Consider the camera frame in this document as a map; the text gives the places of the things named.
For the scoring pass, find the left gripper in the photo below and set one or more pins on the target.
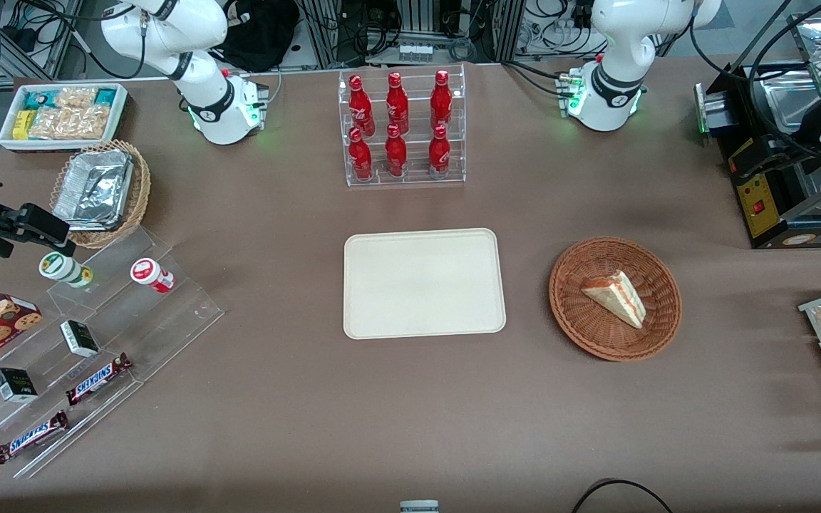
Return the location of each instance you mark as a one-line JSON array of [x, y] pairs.
[[813, 126]]

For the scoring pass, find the triangular sandwich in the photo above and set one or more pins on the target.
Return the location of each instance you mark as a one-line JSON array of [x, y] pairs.
[[617, 296]]

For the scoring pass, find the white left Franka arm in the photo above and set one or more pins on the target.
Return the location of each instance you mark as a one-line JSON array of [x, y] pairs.
[[617, 43]]

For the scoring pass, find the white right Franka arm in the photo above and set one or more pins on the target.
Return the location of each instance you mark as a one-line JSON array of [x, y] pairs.
[[204, 85]]

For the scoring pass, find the aluminium foil tray stack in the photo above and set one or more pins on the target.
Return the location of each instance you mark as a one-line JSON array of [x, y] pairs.
[[93, 189]]

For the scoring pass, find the white snack tray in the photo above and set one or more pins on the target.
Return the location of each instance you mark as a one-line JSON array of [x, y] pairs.
[[61, 144]]

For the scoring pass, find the oval light wicker basket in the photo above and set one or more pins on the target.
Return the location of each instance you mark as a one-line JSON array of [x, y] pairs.
[[138, 192]]

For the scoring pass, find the round brown wicker basket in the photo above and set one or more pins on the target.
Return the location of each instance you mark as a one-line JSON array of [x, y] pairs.
[[581, 320]]

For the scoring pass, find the cream plastic tray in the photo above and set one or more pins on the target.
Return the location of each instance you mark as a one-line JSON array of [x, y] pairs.
[[425, 285]]

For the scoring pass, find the black machine with yellow panel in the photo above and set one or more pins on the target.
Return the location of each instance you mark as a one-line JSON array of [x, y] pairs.
[[767, 192]]

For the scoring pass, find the green cap small bottle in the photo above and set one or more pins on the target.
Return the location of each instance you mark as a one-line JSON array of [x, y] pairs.
[[61, 267]]

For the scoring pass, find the yellow snack packet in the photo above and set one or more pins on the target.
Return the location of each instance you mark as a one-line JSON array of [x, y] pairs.
[[22, 125]]

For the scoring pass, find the small black box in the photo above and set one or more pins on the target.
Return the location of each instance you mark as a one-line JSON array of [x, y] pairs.
[[15, 385], [79, 338]]

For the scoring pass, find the clear rice cracker bag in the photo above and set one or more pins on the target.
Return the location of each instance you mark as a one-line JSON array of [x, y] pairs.
[[72, 122], [75, 97]]

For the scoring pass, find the teal snack packet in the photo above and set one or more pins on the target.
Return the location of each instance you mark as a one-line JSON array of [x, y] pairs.
[[36, 98], [105, 96]]

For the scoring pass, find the red cap small bottle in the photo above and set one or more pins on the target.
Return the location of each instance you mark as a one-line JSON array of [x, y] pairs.
[[148, 273]]

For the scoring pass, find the Snickers bar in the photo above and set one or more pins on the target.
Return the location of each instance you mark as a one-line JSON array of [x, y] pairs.
[[97, 379], [29, 438]]

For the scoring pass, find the clear acrylic stepped display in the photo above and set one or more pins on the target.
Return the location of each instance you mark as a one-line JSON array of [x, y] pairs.
[[161, 320]]

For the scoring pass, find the black bag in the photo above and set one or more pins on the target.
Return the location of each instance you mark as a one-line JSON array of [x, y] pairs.
[[261, 35]]

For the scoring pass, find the red cola bottle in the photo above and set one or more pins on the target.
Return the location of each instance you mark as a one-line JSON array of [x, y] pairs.
[[360, 155], [441, 100], [360, 107], [439, 152], [395, 152], [397, 103]]

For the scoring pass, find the clear acrylic bottle rack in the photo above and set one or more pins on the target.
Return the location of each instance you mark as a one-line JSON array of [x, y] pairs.
[[414, 174]]

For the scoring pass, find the white power strip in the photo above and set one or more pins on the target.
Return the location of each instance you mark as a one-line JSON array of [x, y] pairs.
[[415, 53]]

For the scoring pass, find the small white grey object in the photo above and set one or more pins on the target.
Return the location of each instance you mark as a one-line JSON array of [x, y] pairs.
[[419, 506]]

